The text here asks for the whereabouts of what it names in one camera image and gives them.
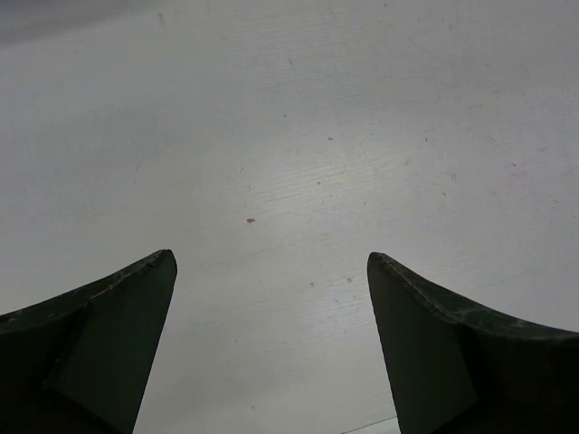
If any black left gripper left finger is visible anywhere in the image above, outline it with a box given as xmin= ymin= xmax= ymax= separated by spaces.
xmin=1 ymin=250 xmax=176 ymax=433

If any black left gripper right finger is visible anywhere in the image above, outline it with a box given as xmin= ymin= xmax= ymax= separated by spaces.
xmin=367 ymin=252 xmax=578 ymax=433

